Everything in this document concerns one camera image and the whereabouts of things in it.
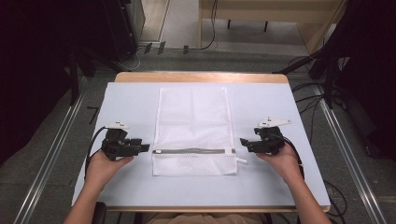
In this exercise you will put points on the metal floor rail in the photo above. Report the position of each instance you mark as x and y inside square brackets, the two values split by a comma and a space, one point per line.
[348, 155]
[49, 161]

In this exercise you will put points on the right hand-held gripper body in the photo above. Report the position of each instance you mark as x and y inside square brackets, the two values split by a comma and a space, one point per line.
[269, 140]

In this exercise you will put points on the light wooden bench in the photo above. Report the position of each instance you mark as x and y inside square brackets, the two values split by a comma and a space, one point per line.
[267, 11]

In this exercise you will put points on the person's beige trousers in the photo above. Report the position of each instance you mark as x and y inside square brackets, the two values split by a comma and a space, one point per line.
[205, 218]

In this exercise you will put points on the person's right hand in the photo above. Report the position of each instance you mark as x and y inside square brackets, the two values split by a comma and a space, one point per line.
[285, 161]

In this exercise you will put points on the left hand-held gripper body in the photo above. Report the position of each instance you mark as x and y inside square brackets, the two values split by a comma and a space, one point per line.
[115, 146]

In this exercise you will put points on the person's left hand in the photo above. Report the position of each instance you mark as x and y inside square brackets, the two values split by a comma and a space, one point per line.
[102, 169]

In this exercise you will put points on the dark curtain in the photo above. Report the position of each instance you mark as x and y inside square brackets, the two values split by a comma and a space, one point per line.
[367, 62]

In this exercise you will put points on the black metal stand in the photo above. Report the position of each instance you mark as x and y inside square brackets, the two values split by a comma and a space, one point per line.
[74, 77]
[328, 74]

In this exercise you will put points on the white mesh laundry bag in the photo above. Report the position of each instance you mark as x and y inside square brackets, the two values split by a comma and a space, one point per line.
[194, 124]

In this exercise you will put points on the black chair part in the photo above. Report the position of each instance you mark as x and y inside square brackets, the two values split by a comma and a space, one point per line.
[100, 213]

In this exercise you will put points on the black cabinet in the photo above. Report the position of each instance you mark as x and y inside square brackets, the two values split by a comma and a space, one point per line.
[124, 25]

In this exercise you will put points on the pale blue table mat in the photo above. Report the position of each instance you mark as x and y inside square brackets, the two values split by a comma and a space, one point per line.
[193, 193]

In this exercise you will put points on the wooden table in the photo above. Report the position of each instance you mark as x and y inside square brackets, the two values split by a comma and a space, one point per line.
[199, 77]

